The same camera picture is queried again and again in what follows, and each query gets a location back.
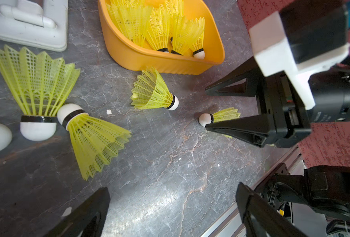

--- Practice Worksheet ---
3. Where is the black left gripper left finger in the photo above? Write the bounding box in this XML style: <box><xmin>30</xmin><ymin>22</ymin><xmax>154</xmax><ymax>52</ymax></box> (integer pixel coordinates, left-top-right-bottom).
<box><xmin>45</xmin><ymin>187</ymin><xmax>111</xmax><ymax>237</ymax></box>

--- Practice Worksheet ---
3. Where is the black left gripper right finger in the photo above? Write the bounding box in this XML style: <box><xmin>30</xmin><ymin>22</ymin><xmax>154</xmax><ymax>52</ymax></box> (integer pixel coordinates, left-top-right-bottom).
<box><xmin>236</xmin><ymin>182</ymin><xmax>306</xmax><ymax>237</ymax></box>

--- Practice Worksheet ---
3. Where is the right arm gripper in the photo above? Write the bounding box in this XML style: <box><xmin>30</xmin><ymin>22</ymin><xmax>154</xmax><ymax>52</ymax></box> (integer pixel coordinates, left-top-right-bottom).
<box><xmin>205</xmin><ymin>57</ymin><xmax>312</xmax><ymax>148</ymax></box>

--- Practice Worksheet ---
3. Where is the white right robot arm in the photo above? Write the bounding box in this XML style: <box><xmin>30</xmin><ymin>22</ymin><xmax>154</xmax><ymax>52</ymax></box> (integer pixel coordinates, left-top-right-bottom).
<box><xmin>205</xmin><ymin>58</ymin><xmax>350</xmax><ymax>237</ymax></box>

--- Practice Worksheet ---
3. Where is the yellow plastic storage box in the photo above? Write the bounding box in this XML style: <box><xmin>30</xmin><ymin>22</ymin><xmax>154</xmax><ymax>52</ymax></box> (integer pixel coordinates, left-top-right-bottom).
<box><xmin>98</xmin><ymin>0</ymin><xmax>225</xmax><ymax>75</ymax></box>

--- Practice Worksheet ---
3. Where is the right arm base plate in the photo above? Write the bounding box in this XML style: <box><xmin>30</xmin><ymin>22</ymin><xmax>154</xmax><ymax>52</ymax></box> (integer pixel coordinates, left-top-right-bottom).
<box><xmin>255</xmin><ymin>163</ymin><xmax>350</xmax><ymax>221</ymax></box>

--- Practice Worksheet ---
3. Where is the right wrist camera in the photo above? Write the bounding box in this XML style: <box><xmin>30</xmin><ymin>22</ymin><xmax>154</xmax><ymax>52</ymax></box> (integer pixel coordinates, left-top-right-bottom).
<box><xmin>249</xmin><ymin>1</ymin><xmax>350</xmax><ymax>110</ymax></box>

